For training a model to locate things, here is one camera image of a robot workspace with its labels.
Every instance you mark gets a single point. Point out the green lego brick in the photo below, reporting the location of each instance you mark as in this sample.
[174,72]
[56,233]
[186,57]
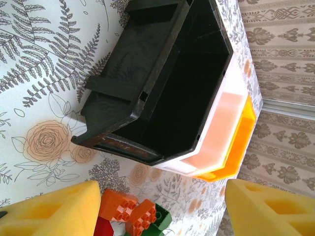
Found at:
[162,218]

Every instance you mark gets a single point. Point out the black plastic bin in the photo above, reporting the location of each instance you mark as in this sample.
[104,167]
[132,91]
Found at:
[177,103]

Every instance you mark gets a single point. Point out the white plastic bin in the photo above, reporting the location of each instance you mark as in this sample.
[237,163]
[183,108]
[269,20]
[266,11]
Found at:
[221,123]

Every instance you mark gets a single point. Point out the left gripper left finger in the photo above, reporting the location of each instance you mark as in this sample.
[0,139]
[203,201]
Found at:
[61,216]

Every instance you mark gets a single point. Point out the red lego brick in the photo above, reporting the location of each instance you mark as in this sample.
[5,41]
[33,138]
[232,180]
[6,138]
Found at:
[103,228]

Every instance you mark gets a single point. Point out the floral tablecloth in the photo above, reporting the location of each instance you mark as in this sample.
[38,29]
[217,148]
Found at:
[37,73]

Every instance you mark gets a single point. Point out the aluminium right frame post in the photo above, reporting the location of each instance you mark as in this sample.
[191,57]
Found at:
[288,105]

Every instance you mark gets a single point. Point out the orange plastic bin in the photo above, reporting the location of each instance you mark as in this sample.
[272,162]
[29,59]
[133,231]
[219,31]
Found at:
[242,145]

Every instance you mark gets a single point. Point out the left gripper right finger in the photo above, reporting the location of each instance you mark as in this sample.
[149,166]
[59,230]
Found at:
[265,216]

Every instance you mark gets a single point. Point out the orange lego brick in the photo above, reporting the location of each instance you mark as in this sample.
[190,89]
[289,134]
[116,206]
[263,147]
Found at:
[142,216]
[115,202]

